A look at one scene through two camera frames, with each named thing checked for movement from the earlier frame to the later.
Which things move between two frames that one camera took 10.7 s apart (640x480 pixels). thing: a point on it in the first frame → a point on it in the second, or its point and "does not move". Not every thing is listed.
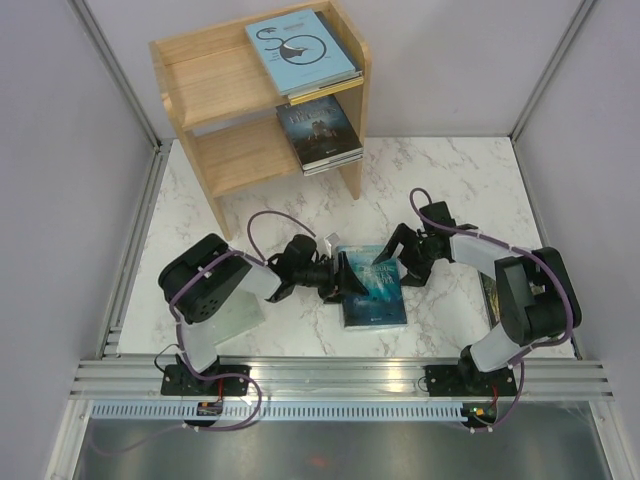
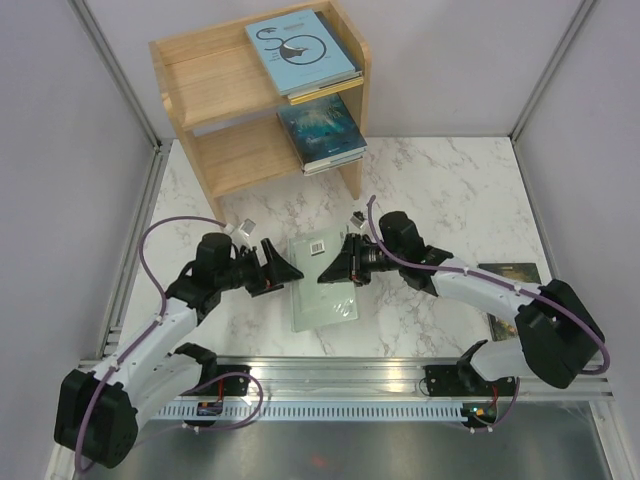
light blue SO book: [299, 51] does not move
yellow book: [326, 91] does not move
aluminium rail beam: [345, 379] does not move
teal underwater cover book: [383, 306] → [322, 131]
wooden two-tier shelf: [223, 101] does not move
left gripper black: [347, 281] → [271, 276]
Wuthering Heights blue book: [320, 131] → [333, 164]
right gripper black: [417, 274] → [348, 264]
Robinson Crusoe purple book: [314, 171] does not move
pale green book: [240, 314] → [314, 303]
